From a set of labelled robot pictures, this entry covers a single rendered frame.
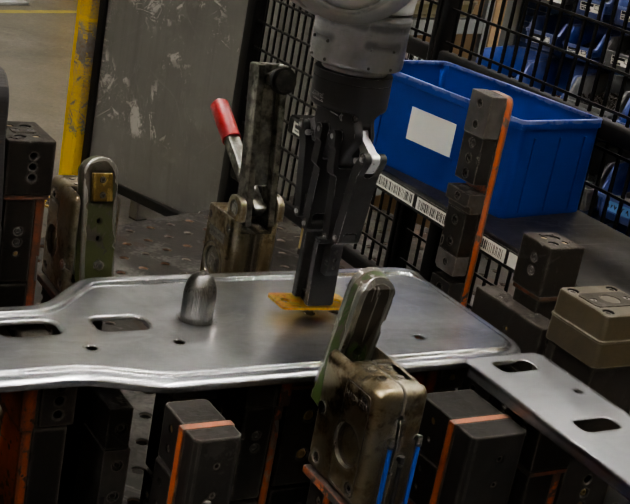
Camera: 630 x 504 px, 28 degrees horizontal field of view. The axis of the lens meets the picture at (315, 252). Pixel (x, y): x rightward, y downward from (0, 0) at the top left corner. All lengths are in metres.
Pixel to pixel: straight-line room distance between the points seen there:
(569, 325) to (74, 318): 0.50
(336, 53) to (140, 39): 3.05
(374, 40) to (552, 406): 0.37
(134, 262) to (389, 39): 1.10
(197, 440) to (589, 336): 0.45
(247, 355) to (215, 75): 2.83
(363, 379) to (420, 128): 0.71
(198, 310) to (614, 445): 0.40
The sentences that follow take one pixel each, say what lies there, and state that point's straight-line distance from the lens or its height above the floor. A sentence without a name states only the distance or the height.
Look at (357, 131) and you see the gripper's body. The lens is 1.17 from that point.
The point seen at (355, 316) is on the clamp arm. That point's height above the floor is 1.08.
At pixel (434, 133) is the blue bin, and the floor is 1.10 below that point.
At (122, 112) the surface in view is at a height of 0.42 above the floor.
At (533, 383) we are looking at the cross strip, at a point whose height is 1.00.
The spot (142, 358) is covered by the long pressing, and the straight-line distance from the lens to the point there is 1.11.
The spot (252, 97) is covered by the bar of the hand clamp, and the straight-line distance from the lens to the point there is 1.33.
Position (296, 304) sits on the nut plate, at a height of 1.02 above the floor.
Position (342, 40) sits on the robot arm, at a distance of 1.15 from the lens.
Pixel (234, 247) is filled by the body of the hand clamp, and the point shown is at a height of 1.02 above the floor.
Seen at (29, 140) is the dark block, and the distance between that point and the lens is 1.28.
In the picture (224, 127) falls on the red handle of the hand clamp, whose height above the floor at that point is 1.13.
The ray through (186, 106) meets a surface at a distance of 4.04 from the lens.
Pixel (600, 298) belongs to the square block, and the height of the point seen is 1.06.
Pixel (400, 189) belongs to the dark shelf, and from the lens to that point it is 1.69.
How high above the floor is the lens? 1.47
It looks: 19 degrees down
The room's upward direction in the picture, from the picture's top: 11 degrees clockwise
